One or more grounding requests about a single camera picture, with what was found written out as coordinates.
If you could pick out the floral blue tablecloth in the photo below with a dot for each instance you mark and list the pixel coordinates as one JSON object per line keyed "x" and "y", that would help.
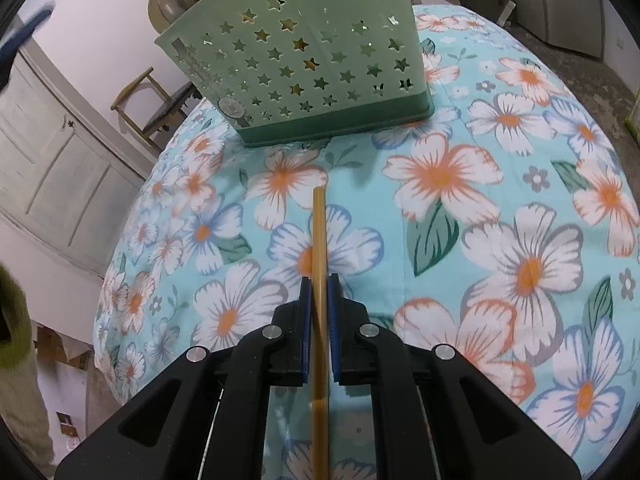
{"x": 502, "y": 225}

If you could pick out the silver refrigerator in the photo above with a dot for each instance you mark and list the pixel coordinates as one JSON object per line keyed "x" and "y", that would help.
{"x": 574, "y": 25}

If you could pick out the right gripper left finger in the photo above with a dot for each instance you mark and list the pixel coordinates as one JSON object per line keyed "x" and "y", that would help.
{"x": 305, "y": 304}

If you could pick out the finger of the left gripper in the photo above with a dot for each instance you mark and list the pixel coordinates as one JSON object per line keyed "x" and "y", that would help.
{"x": 24, "y": 33}

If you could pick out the wooden chair black seat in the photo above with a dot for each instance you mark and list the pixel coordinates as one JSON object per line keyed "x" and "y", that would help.
{"x": 151, "y": 112}

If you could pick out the green sleeve forearm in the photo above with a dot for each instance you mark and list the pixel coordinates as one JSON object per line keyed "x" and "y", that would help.
{"x": 16, "y": 330}

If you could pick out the green plastic utensil basket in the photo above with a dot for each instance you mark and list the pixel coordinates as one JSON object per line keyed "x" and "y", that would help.
{"x": 291, "y": 70}

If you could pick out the wooden chopstick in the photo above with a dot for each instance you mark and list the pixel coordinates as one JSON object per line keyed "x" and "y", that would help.
{"x": 320, "y": 455}

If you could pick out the white door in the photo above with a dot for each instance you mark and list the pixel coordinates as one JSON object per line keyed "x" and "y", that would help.
{"x": 67, "y": 176}

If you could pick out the cream ceramic spoon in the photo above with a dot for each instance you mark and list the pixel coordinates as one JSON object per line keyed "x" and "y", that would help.
{"x": 162, "y": 13}

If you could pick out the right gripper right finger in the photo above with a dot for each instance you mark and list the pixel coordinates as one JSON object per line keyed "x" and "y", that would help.
{"x": 333, "y": 304}

